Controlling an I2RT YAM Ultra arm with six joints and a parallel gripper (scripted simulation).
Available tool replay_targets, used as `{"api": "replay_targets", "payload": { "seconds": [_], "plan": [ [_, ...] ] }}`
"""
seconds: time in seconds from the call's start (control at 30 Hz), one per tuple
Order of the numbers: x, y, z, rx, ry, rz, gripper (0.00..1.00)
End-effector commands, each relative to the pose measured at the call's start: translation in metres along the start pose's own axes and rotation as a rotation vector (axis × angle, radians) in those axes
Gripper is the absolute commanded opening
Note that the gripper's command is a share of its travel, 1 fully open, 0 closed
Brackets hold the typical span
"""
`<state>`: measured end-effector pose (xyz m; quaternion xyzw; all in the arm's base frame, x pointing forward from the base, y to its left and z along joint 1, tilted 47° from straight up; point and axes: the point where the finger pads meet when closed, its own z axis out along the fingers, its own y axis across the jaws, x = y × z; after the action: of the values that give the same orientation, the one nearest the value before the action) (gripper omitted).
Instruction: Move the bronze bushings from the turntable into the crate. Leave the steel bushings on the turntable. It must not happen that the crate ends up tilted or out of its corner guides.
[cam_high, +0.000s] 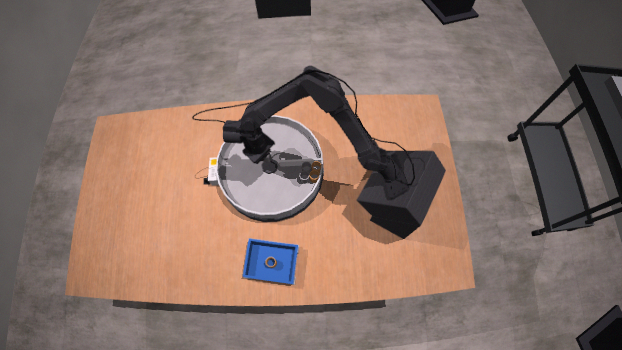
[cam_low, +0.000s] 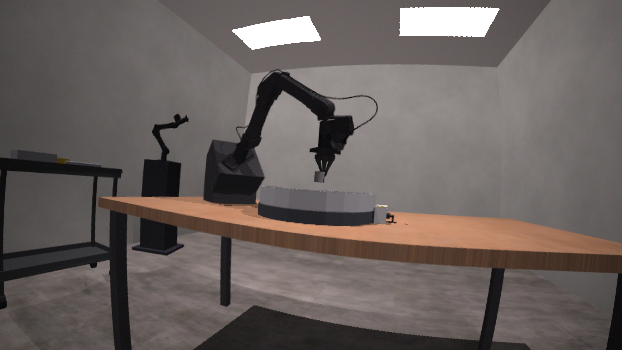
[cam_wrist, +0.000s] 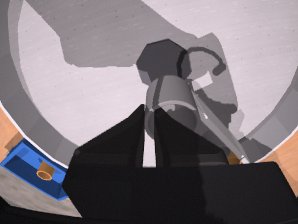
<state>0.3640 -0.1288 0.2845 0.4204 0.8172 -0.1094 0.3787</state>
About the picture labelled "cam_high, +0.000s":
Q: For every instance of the blue tray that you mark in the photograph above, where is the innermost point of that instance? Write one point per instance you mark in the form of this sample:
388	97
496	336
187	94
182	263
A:
259	250

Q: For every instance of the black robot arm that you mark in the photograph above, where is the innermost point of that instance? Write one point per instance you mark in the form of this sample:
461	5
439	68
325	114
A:
326	95

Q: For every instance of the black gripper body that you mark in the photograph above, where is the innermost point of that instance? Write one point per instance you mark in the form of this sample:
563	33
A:
260	152

